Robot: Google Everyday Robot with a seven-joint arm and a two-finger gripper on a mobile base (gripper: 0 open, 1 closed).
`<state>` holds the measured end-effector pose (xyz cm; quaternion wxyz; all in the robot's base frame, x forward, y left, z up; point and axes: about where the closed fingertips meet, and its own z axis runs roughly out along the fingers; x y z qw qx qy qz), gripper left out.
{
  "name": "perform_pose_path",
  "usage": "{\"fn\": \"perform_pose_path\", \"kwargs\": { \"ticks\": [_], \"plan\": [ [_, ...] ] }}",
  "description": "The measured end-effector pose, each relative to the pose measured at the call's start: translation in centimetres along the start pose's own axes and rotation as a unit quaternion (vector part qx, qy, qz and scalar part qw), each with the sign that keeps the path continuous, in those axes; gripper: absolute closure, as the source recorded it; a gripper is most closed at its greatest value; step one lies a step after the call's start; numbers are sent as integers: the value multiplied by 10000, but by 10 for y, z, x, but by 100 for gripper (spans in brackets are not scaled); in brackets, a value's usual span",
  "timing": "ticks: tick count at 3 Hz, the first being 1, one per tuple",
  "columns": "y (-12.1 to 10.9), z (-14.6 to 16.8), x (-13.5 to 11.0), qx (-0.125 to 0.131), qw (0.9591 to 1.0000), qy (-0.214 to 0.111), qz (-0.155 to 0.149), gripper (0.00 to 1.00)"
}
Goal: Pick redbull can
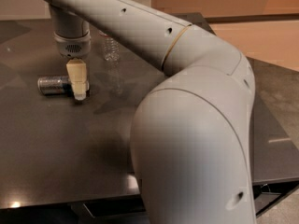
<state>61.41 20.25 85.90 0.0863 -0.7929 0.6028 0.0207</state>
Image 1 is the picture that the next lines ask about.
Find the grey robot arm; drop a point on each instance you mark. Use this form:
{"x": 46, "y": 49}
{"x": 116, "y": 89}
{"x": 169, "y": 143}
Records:
{"x": 190, "y": 135}

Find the clear plastic water bottle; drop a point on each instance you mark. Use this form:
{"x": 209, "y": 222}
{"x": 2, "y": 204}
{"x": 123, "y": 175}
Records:
{"x": 110, "y": 48}

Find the black equipment under table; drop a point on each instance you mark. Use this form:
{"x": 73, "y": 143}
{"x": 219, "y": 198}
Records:
{"x": 268, "y": 195}

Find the silver blue redbull can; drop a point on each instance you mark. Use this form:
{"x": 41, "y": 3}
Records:
{"x": 53, "y": 85}

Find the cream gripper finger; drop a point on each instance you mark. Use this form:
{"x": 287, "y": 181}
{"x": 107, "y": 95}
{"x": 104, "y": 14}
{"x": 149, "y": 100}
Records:
{"x": 78, "y": 76}

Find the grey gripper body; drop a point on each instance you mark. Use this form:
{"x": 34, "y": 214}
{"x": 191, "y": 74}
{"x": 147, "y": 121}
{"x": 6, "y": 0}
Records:
{"x": 73, "y": 47}

